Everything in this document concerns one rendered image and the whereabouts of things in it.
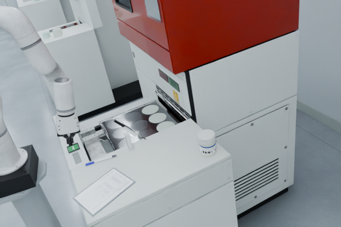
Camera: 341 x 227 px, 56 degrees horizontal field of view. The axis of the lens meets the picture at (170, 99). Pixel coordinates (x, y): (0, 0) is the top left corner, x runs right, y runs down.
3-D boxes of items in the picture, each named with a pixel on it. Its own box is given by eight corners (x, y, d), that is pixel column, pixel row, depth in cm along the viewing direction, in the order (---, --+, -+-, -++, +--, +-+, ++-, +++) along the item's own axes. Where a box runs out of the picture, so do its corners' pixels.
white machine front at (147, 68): (142, 83, 235) (130, 31, 215) (199, 138, 169) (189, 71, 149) (139, 85, 234) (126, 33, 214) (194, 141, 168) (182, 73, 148)
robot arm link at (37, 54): (21, 40, 139) (58, 96, 155) (19, 50, 126) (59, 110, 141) (40, 31, 140) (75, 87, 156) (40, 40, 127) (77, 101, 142)
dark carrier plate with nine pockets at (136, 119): (156, 102, 195) (155, 101, 195) (181, 128, 167) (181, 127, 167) (102, 123, 185) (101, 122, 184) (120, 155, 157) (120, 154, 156)
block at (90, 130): (94, 129, 182) (93, 125, 181) (96, 133, 180) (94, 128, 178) (80, 135, 180) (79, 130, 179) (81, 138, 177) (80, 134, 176)
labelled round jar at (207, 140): (211, 144, 141) (209, 126, 137) (220, 152, 136) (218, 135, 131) (197, 150, 139) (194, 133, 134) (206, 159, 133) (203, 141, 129)
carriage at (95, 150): (95, 133, 185) (94, 129, 183) (113, 169, 155) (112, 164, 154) (81, 138, 182) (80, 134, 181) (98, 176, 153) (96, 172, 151)
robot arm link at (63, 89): (55, 103, 149) (56, 111, 141) (51, 76, 144) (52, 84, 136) (74, 101, 152) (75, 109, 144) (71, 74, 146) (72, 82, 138)
